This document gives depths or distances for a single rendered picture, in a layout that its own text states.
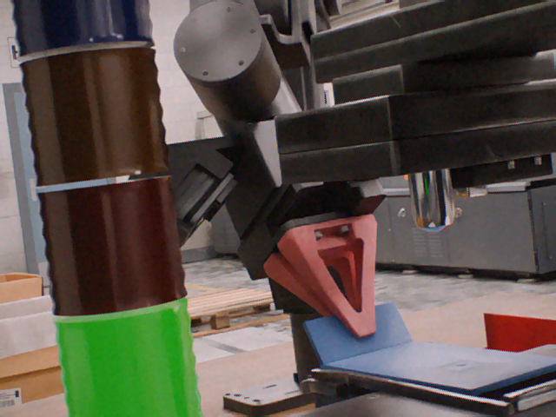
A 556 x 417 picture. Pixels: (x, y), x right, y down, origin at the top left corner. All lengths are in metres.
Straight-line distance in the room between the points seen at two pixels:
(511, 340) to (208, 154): 0.37
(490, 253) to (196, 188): 7.21
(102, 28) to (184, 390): 0.10
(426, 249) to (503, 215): 1.02
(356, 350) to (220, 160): 0.15
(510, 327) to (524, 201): 6.55
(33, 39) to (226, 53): 0.38
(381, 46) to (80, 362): 0.29
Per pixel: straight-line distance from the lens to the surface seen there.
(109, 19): 0.28
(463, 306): 1.37
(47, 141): 0.29
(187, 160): 0.67
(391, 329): 0.69
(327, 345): 0.66
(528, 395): 0.53
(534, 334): 0.91
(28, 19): 0.29
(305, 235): 0.67
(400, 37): 0.52
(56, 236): 0.29
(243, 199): 0.71
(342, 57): 0.56
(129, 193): 0.28
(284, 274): 0.69
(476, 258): 7.98
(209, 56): 0.66
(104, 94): 0.28
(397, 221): 8.77
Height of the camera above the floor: 1.12
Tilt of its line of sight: 3 degrees down
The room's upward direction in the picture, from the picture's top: 7 degrees counter-clockwise
